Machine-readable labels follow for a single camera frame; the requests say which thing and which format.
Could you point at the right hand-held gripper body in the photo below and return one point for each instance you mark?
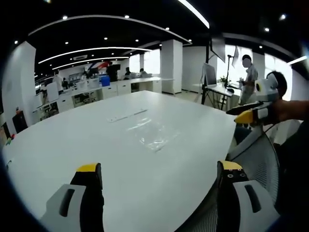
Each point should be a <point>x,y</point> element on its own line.
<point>265,90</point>

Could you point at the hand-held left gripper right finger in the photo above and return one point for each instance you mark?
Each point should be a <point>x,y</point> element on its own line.
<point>241,205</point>

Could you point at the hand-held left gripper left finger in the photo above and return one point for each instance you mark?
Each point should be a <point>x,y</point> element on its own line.
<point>72,207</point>

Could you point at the clear resealable plastic bag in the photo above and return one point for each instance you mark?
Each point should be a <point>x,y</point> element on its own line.
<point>154,134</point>

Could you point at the white office desk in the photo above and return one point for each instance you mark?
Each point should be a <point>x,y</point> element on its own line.
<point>222,93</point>

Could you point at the small green plant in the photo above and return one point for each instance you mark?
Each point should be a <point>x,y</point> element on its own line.
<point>223,79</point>

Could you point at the grey mesh office chair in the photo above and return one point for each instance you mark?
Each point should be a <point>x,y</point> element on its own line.
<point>256,154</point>

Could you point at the silver computer monitor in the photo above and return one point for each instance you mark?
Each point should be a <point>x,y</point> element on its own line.
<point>209,75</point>

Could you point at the black light stand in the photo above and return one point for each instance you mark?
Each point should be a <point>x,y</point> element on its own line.
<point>207,72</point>

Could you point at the black studio light panel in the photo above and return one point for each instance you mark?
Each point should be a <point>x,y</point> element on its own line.
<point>218,48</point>

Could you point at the person's dark clothing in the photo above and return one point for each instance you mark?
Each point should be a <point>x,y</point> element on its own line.
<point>294,164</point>

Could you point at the small colourful toy pieces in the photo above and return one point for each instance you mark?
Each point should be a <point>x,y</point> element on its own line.
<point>10,140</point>

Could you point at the black chair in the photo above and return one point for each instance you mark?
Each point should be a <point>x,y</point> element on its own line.
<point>20,122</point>

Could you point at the white flat strip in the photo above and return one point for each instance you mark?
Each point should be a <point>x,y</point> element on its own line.
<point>126,116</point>

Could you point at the row of white workstations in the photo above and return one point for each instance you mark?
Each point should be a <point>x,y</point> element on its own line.
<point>108,90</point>

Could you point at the blue storage box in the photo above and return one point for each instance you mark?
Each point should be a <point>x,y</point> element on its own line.
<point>105,81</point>

